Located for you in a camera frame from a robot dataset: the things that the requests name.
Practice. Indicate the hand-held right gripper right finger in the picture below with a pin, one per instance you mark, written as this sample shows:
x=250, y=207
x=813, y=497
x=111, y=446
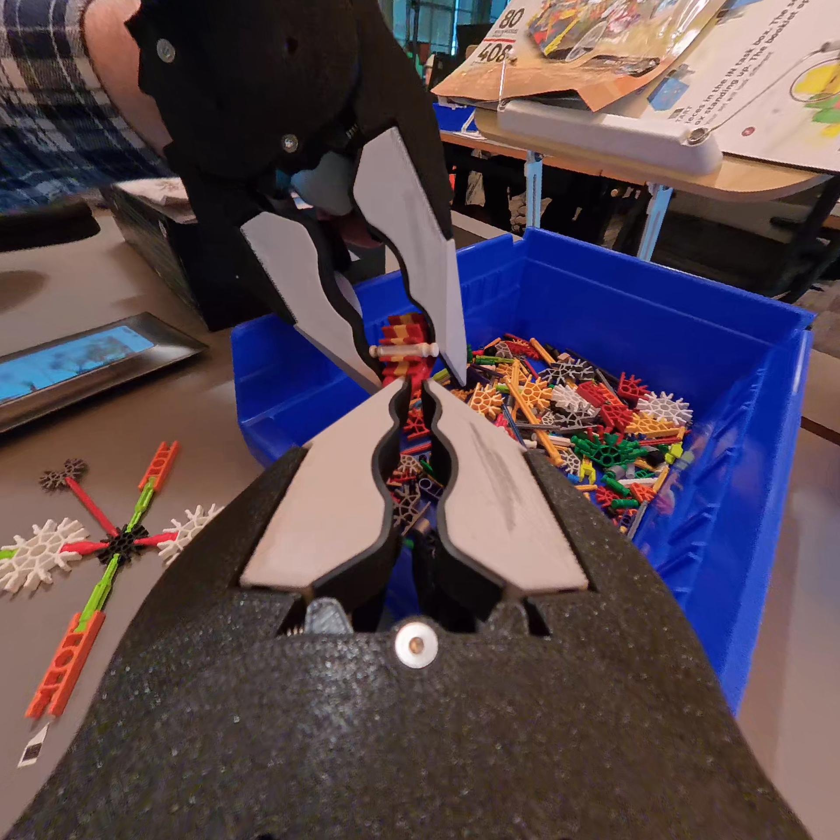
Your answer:
x=512, y=525

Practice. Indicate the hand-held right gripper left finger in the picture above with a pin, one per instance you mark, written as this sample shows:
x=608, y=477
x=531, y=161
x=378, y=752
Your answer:
x=321, y=518

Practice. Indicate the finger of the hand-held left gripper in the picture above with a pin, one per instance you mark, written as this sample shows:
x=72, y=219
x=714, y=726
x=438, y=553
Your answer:
x=295, y=275
x=413, y=216

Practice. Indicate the red yellow toy connector assembly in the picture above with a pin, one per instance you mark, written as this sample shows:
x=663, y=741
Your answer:
x=400, y=331

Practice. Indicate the pile of colourful toy pieces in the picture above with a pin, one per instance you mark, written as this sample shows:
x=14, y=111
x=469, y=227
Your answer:
x=590, y=420

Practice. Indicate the short white toy rod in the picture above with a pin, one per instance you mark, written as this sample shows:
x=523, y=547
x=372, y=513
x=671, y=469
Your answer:
x=403, y=351

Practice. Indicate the blue plastic bin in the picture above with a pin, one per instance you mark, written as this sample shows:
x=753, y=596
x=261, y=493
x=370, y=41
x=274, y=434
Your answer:
x=656, y=308

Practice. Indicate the person's left forearm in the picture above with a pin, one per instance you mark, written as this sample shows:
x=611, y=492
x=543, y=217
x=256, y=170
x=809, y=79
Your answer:
x=39, y=118

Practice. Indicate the person's left hand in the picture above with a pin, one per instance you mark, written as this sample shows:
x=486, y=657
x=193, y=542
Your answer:
x=124, y=72

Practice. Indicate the black cardboard box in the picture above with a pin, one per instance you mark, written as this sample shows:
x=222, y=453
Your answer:
x=177, y=275

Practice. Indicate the white paper leaflet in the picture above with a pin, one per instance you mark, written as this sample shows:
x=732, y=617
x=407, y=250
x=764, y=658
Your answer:
x=164, y=190

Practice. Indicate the flat star toy rod model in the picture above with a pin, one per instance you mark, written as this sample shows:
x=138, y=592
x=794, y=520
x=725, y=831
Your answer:
x=121, y=541

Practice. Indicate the black framed tablet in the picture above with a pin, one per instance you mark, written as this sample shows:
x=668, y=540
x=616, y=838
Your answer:
x=79, y=358

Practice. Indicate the black oval object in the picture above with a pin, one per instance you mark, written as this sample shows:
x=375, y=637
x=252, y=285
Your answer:
x=46, y=226

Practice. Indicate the printed instruction sheet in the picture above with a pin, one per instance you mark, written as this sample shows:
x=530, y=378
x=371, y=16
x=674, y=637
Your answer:
x=754, y=85

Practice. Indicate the small white black tag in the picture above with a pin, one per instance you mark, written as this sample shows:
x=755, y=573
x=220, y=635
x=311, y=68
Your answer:
x=33, y=748

